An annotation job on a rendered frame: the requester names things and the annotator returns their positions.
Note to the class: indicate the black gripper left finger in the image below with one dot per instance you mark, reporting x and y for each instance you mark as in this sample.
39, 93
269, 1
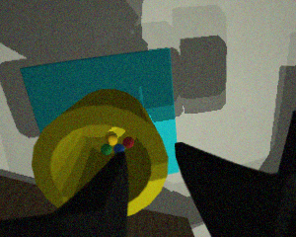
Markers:
99, 209

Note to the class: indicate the yellow marble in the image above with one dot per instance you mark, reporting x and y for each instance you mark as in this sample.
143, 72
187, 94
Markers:
111, 139

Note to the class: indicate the green marble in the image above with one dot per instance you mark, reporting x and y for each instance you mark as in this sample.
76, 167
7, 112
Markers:
106, 149

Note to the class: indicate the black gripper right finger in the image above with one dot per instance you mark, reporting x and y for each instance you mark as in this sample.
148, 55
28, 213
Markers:
234, 200

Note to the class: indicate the dark red marble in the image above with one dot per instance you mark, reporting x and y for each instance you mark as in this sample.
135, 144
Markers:
128, 142

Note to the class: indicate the blue marble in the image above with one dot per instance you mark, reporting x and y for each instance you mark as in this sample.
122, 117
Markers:
118, 148

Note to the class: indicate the light brown wooden plank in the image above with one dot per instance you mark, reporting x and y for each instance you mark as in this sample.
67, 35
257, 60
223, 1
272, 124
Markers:
23, 199

